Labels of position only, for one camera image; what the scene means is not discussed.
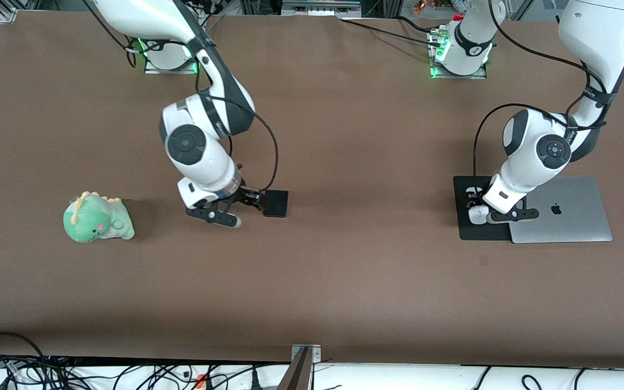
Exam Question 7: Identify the black phone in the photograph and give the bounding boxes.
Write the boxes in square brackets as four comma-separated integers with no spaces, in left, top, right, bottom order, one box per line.
[262,190,289,218]

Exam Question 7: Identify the black mouse pad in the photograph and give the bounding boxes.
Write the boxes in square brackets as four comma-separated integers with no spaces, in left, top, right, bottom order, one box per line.
[453,175,512,241]

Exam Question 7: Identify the silver closed laptop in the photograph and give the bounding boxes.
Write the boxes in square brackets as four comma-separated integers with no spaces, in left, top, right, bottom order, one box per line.
[509,175,613,244]

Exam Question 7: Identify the green plush dinosaur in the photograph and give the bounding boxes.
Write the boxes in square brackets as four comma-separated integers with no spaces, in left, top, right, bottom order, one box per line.
[63,191,135,243]

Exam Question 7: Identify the white board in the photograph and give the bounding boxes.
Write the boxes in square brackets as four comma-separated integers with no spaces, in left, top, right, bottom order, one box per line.
[0,355,624,390]

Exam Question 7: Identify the grey metal box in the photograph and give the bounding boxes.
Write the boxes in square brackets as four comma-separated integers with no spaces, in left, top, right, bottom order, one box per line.
[281,0,361,17]

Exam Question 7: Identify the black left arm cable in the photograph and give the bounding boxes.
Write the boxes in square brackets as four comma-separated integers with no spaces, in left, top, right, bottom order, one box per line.
[473,0,616,179]

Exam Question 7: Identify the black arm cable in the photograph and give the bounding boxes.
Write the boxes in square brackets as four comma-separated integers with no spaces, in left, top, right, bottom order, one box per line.
[473,0,616,179]
[82,0,281,193]

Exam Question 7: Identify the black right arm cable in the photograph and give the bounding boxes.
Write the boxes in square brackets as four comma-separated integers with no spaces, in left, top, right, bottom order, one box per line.
[82,0,281,193]

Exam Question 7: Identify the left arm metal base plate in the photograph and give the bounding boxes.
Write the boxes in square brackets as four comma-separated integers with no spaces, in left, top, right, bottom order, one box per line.
[430,60,488,80]

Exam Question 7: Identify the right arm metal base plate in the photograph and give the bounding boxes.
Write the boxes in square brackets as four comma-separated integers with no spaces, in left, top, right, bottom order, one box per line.
[144,54,202,75]

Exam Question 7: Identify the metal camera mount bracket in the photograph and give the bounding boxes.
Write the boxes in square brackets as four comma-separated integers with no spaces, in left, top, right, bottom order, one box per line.
[290,344,322,390]

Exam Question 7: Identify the short black table cable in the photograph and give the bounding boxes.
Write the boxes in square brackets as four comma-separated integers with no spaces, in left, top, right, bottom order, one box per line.
[396,15,437,33]

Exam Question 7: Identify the long black table cable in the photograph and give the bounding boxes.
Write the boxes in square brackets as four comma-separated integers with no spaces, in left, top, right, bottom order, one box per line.
[339,18,443,47]

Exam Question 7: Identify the black arched cable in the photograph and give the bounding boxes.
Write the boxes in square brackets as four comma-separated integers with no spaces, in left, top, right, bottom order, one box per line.
[0,331,47,359]

